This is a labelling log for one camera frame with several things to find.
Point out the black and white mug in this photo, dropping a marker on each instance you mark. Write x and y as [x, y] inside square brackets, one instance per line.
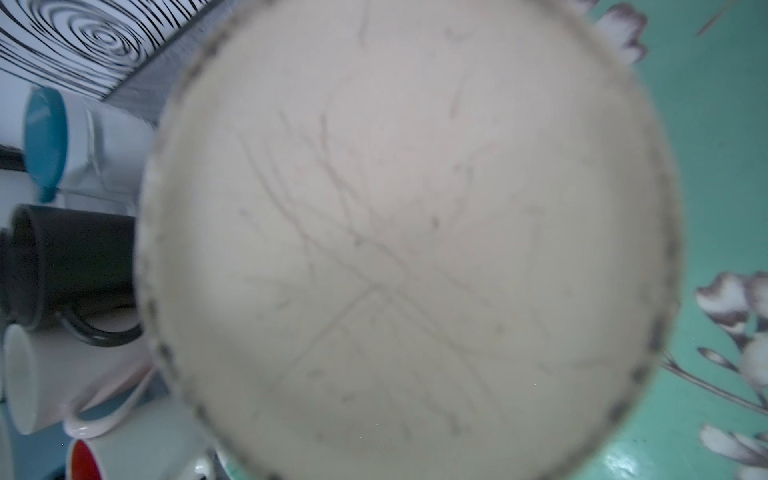
[66, 268]

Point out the cream white mug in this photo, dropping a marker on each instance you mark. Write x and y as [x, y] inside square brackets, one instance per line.
[155, 441]

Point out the beige mug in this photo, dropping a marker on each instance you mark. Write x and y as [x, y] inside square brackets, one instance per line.
[408, 239]

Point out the green floral tray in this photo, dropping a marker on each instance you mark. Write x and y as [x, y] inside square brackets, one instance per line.
[705, 65]

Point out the pink mug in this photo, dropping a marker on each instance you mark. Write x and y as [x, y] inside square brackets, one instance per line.
[50, 376]

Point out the teal and white mug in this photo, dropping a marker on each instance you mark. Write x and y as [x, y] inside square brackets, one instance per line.
[77, 146]

